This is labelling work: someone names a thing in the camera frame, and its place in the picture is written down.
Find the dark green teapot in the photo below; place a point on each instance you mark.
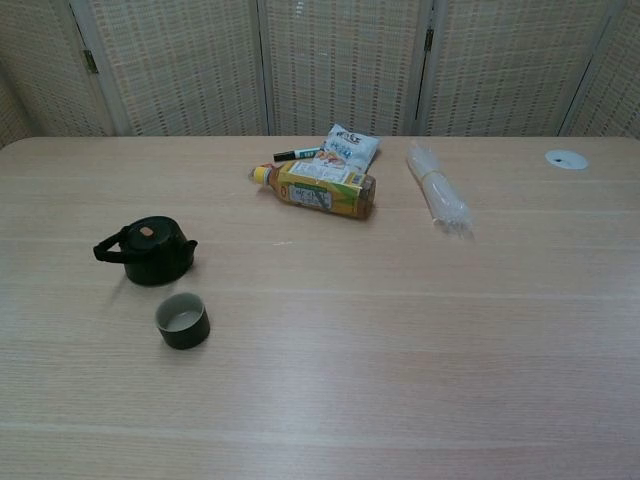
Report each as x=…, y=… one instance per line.
x=150, y=262

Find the dark green cup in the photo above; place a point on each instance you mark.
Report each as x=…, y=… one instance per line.
x=187, y=335

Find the yellow label tea bottle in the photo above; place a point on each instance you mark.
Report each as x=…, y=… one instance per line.
x=320, y=192

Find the black white marker pen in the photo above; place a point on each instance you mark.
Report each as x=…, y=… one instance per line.
x=295, y=153

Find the white snack bag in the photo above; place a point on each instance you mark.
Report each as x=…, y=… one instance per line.
x=350, y=147

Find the woven folding screen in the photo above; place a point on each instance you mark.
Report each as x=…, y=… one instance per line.
x=340, y=65

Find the dark screen hinge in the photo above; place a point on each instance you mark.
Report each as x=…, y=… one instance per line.
x=429, y=40

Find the white round sticker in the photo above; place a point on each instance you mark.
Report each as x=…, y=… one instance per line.
x=566, y=160

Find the brass screen hinge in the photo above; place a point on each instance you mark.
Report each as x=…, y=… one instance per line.
x=90, y=61

